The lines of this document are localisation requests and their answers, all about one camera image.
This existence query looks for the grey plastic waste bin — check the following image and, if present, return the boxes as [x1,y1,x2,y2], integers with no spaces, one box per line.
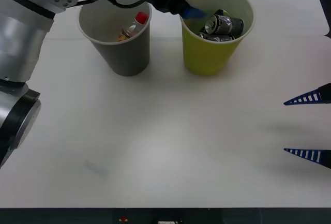
[77,0,153,77]

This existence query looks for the yellow-green plastic waste bin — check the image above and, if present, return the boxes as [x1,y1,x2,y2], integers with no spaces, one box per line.
[179,0,256,76]

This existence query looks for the black drink can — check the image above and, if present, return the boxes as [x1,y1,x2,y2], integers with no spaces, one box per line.
[205,8,245,37]

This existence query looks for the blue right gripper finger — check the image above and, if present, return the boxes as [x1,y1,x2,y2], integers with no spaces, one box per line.
[283,82,331,106]
[283,148,331,169]

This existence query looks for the small bottle with red cap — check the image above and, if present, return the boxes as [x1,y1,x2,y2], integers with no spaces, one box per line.
[117,11,149,42]

